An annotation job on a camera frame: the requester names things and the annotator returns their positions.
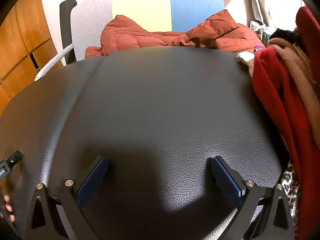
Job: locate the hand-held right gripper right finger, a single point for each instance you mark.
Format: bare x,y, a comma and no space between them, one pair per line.
226,182

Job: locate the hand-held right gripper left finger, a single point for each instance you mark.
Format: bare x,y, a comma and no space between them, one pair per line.
91,182

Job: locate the dark red knit sweater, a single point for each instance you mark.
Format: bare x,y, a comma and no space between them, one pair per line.
310,32

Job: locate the person's left hand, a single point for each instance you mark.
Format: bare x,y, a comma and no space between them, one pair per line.
7,207

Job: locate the leopard print cloth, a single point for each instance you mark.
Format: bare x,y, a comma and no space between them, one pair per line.
291,192

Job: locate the black leather desk mat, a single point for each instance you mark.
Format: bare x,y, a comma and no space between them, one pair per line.
162,105

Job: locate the bright red garment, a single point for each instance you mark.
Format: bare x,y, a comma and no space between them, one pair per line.
277,92

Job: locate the cream white cloth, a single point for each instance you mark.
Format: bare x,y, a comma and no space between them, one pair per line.
246,58

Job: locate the wooden cabinet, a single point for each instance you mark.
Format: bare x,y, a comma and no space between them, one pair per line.
22,30

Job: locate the beige knit cloth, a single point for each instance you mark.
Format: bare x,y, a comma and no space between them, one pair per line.
297,65

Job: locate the purple patterned pouch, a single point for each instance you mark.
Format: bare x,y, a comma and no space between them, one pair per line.
259,48

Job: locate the rust quilted jacket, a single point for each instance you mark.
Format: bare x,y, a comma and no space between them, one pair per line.
130,36

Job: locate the dark green container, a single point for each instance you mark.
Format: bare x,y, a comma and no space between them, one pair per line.
265,32

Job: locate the black fuzzy cloth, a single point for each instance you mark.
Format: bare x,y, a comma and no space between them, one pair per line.
283,33

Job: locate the white patterned curtain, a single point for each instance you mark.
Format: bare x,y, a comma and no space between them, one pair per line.
270,2

